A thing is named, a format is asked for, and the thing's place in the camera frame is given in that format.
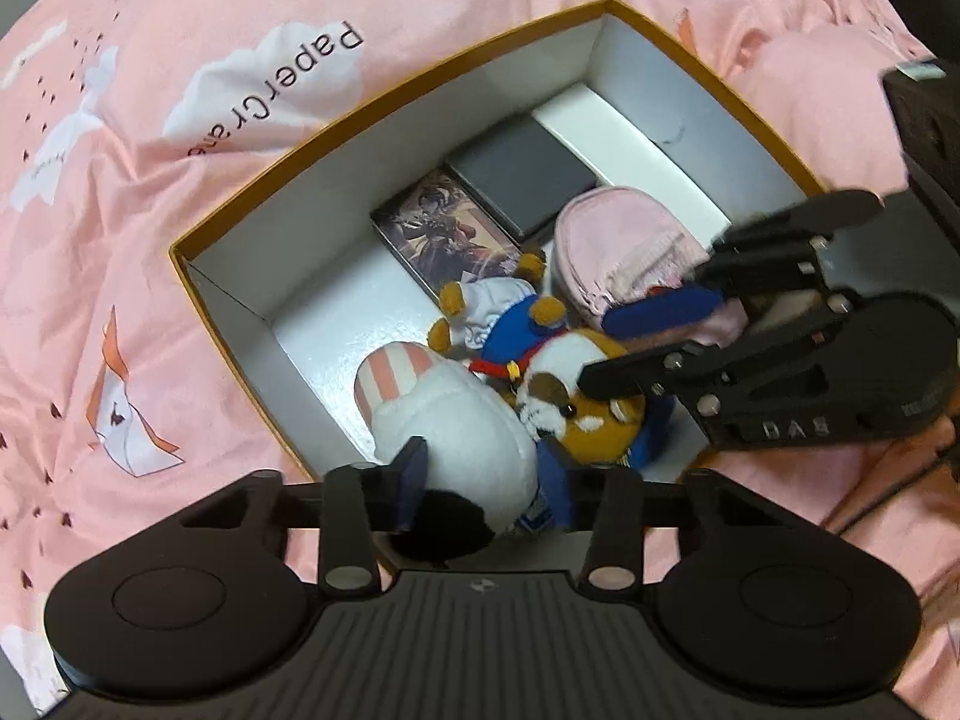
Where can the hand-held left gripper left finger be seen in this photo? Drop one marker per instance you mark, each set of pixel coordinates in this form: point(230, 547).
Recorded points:
point(411, 481)

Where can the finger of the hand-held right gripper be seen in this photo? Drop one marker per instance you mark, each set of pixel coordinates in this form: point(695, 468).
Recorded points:
point(780, 240)
point(652, 375)

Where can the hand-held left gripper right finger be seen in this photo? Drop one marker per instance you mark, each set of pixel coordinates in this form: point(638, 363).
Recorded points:
point(559, 493)

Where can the white plush toy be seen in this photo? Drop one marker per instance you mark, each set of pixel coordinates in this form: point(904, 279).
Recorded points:
point(450, 427)

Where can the brown plush toy blue outfit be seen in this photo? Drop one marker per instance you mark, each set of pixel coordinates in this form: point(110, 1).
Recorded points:
point(570, 384)

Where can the pink pouch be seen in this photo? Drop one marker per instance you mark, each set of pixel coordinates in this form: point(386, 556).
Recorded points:
point(615, 240)

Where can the dark grey box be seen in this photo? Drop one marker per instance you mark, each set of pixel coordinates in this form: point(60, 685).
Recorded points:
point(517, 172)

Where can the white cardboard box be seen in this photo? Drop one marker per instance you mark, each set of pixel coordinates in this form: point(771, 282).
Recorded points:
point(315, 255)

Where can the printed picture card box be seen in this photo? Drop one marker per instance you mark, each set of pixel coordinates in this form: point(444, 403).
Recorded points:
point(435, 229)

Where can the white flat box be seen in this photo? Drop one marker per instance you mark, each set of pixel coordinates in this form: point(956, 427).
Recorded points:
point(622, 142)

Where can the pink printed blanket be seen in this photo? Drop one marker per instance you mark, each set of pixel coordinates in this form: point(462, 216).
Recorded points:
point(150, 240)

